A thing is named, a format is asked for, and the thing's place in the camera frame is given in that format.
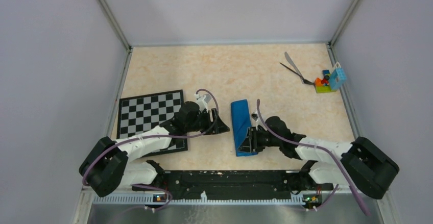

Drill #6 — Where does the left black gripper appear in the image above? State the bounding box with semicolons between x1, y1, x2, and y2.
185;108;230;135

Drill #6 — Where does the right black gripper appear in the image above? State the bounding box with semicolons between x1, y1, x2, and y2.
237;126;281;153

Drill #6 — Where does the blue satin napkin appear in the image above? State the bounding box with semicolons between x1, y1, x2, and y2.
230;99;258;157

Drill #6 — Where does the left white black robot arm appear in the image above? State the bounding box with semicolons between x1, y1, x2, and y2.
79;102;230;197

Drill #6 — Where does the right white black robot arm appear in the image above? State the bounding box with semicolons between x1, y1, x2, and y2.
233;116;400;200

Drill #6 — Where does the black white checkerboard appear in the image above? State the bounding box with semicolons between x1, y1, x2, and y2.
115;89;184;139

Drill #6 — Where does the colourful toy block set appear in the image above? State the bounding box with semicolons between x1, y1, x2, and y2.
314;62;347;93

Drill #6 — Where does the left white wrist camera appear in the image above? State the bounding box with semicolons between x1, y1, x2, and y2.
195;93;212;112

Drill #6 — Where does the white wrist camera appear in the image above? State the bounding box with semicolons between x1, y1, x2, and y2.
195;93;212;112
251;113;259;120

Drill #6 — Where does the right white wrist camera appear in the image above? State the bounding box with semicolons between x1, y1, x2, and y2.
251;113;259;120

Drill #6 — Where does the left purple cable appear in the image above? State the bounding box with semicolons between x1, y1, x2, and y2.
82;88;220;211

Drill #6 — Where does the purple cable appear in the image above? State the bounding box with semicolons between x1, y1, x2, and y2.
82;88;220;211
256;98;371;216

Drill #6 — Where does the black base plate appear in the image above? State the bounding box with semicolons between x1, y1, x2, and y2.
151;170;334;200

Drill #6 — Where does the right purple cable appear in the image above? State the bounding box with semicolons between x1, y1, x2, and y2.
256;98;371;216

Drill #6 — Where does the aluminium front rail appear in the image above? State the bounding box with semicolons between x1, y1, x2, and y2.
73;170;400;223

